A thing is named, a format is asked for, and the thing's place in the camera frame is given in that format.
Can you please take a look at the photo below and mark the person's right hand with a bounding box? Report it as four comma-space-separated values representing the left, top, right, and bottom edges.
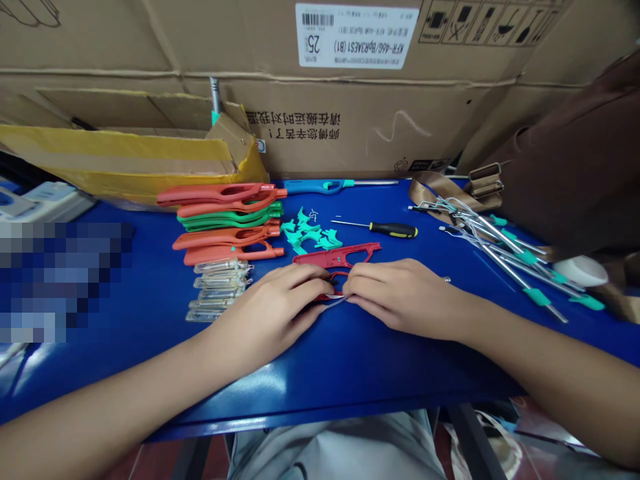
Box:
342, 257, 482, 346

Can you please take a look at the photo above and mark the person's left hand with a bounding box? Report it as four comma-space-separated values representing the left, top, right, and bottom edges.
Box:
219, 262, 335, 361

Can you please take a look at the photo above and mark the red lighter shell half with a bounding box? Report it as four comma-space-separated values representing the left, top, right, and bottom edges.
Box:
291, 241, 384, 304

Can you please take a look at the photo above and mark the pile of teal trigger parts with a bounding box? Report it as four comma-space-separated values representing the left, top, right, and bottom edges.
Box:
279, 205, 345, 254

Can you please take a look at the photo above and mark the stack of orange green shells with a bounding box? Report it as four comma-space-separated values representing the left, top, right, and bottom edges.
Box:
155, 181, 289, 267

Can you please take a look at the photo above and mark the bundle of metal nozzle tubes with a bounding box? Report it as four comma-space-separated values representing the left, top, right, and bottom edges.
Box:
407, 196, 607, 325

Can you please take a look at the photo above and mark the blue long-nozzle lighter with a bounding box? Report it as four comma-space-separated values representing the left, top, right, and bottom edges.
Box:
283, 178, 400, 195

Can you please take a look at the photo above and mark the white plastic bag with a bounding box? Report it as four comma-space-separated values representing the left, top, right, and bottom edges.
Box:
439, 409, 527, 480

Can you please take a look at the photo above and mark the white tape roll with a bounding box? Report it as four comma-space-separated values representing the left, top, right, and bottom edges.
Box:
551, 255, 609, 288

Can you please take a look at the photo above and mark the yellow-taped open cardboard box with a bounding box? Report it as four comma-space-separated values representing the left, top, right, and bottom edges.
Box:
0, 87, 271, 212

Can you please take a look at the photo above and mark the large brown cardboard carton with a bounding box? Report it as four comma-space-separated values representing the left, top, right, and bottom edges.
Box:
0, 0, 640, 182

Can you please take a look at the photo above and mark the brown bag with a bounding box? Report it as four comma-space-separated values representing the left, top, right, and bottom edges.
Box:
455, 49, 640, 262

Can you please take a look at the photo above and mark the metal tube with teal collar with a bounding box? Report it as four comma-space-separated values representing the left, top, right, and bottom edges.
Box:
208, 75, 223, 127

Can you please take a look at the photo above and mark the white power strip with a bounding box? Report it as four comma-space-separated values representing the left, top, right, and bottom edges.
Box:
0, 180, 97, 224

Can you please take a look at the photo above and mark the black yellow handled screwdriver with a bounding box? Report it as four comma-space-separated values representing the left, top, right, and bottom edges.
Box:
330, 219, 419, 239

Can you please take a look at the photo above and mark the brown strap with metal buckle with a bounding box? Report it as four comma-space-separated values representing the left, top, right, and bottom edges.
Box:
409, 161, 507, 213

